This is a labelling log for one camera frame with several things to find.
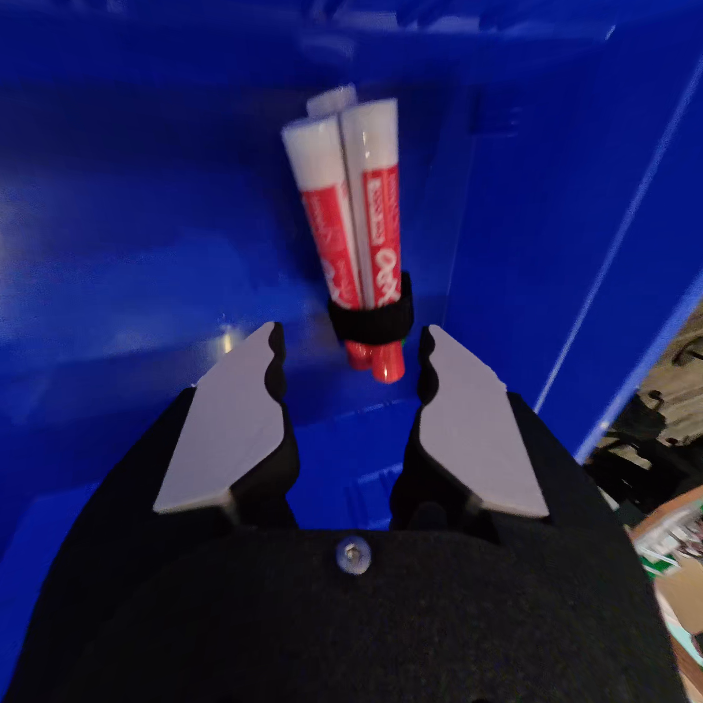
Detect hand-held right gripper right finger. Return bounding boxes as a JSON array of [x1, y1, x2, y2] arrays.
[[389, 324, 551, 530]]

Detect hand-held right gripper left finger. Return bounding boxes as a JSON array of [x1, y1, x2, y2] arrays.
[[153, 321, 301, 529]]

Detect black velcro strap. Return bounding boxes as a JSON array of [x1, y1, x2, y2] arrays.
[[328, 271, 414, 347]]

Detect blue plastic bin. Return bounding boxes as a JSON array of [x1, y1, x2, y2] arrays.
[[0, 0, 703, 610]]

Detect white marker red label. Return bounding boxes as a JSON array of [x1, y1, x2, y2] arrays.
[[281, 116, 368, 371], [339, 98, 407, 384]]

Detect black office chair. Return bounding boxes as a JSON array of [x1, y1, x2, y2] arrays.
[[585, 335, 703, 512]]

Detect cardboard box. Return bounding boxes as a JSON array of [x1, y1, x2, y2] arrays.
[[629, 486, 703, 703]]

